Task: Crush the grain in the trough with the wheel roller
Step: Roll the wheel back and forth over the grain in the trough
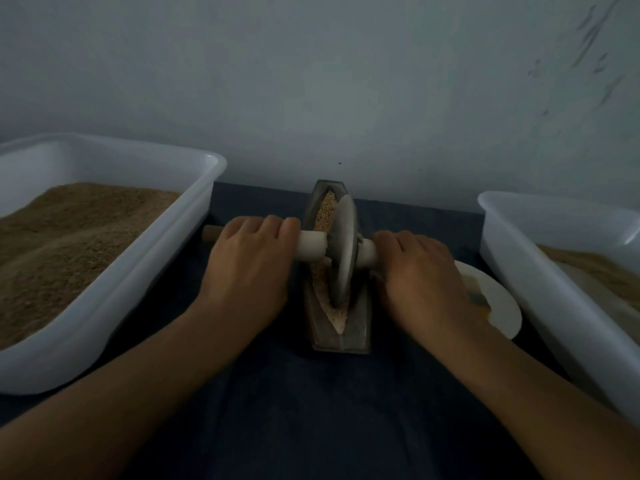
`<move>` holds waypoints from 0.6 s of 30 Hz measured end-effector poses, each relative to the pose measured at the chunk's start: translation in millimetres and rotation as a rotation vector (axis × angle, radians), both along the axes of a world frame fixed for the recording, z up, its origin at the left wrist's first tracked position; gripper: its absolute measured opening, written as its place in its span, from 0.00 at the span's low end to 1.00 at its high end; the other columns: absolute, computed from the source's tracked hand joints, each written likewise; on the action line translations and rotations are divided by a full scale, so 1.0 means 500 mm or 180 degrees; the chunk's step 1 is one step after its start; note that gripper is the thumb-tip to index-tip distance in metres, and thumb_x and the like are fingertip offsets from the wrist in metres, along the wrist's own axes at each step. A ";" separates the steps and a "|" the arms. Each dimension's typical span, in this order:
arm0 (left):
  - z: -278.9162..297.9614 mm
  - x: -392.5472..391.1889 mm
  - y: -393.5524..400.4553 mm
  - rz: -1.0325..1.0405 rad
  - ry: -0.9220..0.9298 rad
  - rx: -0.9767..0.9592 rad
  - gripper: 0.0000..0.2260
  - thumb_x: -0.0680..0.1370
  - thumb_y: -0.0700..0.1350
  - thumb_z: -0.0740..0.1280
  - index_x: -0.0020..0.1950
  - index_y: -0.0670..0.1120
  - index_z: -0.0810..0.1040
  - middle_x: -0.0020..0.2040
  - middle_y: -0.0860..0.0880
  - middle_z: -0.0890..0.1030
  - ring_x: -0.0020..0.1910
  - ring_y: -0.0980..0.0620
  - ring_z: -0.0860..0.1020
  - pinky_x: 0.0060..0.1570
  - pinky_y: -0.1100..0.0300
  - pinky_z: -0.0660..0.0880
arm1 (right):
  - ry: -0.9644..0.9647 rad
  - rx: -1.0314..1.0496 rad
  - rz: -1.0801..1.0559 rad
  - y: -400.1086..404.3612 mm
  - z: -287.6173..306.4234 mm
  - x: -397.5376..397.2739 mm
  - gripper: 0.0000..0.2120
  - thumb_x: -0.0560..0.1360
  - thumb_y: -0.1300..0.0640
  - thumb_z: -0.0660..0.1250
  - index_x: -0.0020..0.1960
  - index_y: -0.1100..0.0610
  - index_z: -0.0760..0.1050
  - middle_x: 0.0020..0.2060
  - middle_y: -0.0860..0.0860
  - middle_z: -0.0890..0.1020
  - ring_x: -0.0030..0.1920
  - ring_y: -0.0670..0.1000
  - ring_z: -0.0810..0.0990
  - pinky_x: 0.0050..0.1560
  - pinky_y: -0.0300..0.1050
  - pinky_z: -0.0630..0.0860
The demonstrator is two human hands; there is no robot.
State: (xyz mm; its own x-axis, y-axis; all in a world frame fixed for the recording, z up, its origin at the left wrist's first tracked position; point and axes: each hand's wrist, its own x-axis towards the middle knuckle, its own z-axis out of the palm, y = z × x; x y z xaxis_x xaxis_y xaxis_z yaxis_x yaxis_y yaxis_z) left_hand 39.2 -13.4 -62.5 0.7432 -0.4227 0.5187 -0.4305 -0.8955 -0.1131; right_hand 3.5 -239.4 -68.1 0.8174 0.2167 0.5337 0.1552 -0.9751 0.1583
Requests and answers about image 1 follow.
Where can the person's right hand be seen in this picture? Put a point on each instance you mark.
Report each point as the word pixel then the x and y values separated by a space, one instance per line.
pixel 425 285

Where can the person's left hand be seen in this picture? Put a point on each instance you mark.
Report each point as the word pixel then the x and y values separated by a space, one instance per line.
pixel 248 270

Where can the boat-shaped metal grinding trough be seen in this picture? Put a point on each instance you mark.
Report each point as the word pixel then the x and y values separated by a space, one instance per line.
pixel 338 337

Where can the large brown grain heap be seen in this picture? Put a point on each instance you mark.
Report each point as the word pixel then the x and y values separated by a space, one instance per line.
pixel 60 255
pixel 595 265

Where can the person's left forearm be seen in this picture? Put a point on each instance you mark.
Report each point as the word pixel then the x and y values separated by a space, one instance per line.
pixel 100 415

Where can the person's right forearm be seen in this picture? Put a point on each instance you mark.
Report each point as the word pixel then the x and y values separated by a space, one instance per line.
pixel 550 410

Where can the white round plate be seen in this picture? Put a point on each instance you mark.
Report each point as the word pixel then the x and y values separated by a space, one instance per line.
pixel 500 300

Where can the white plastic tub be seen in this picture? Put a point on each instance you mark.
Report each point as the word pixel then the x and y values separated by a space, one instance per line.
pixel 160 260
pixel 555 305

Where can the dark blue table cloth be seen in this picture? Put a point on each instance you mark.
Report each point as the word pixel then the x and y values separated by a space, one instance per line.
pixel 320 440

